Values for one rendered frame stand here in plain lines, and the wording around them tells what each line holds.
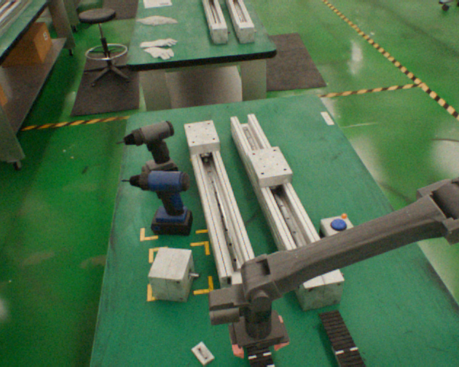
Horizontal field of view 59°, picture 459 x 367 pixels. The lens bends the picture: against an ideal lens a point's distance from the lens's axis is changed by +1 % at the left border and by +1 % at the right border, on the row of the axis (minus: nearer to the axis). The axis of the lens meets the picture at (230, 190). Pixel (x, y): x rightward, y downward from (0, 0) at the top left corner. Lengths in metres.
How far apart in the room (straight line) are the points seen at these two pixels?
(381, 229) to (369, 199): 0.67
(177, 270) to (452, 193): 0.65
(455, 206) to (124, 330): 0.80
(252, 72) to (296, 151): 1.18
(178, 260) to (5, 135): 2.27
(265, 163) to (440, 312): 0.65
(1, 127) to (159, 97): 1.09
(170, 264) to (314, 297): 0.37
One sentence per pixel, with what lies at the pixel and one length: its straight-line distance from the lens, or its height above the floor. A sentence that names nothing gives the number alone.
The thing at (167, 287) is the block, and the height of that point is 0.83.
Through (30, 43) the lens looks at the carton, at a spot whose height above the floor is 0.42.
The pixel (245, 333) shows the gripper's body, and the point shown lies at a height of 0.90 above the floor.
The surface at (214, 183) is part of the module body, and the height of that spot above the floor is 0.84.
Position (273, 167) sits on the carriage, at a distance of 1.32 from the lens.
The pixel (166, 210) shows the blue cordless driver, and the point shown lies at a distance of 1.25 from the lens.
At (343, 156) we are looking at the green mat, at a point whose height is 0.78.
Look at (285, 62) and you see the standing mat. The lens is 4.47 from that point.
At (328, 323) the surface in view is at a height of 0.81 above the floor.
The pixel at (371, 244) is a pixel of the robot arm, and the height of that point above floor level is 1.15.
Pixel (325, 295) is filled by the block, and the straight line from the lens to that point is 1.07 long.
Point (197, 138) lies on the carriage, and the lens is 1.49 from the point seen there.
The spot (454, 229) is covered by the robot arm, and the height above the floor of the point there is 1.20.
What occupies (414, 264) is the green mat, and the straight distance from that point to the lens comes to 1.26.
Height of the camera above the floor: 1.68
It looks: 39 degrees down
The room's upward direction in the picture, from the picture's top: 4 degrees counter-clockwise
